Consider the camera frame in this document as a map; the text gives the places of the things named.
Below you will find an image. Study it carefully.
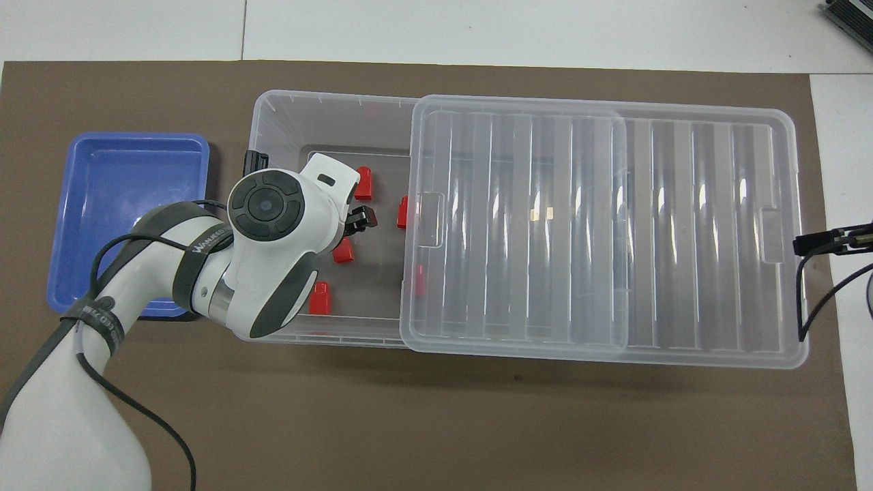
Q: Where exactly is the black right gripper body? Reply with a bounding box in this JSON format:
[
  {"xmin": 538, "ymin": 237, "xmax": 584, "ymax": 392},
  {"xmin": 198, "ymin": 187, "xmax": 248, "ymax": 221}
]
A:
[{"xmin": 840, "ymin": 222, "xmax": 873, "ymax": 254}]

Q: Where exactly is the clear ribbed plastic lid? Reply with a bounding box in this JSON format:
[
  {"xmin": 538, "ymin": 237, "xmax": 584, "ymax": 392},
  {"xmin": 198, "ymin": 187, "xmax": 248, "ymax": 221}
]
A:
[{"xmin": 399, "ymin": 94, "xmax": 810, "ymax": 370}]

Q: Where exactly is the clear plastic storage box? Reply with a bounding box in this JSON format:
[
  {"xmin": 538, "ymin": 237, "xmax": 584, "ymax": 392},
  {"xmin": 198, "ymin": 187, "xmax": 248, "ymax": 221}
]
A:
[{"xmin": 235, "ymin": 90, "xmax": 630, "ymax": 352}]

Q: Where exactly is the blue plastic tray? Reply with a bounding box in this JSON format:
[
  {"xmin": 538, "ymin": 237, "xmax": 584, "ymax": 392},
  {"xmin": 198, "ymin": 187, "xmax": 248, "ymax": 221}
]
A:
[{"xmin": 46, "ymin": 132, "xmax": 211, "ymax": 320}]

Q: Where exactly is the brown table mat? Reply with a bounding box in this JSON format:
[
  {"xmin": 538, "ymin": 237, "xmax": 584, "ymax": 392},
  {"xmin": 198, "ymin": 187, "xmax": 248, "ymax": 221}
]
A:
[{"xmin": 0, "ymin": 60, "xmax": 858, "ymax": 491}]

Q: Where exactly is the dark ribbed device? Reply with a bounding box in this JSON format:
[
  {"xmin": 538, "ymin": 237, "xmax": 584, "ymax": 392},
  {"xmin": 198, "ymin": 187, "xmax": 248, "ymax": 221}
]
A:
[{"xmin": 818, "ymin": 0, "xmax": 873, "ymax": 55}]

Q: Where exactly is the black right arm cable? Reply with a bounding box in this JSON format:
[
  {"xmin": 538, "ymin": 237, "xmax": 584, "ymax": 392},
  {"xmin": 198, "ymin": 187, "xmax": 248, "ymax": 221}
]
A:
[{"xmin": 796, "ymin": 254, "xmax": 873, "ymax": 342}]

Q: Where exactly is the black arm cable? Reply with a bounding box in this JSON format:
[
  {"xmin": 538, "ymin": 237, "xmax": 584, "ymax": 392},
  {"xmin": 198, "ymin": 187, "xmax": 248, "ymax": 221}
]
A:
[
  {"xmin": 72, "ymin": 198, "xmax": 227, "ymax": 491},
  {"xmin": 796, "ymin": 254, "xmax": 873, "ymax": 342}
]

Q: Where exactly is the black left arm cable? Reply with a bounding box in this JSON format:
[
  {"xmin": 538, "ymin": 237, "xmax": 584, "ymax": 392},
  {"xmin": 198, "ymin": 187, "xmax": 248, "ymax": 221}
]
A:
[{"xmin": 72, "ymin": 198, "xmax": 227, "ymax": 491}]

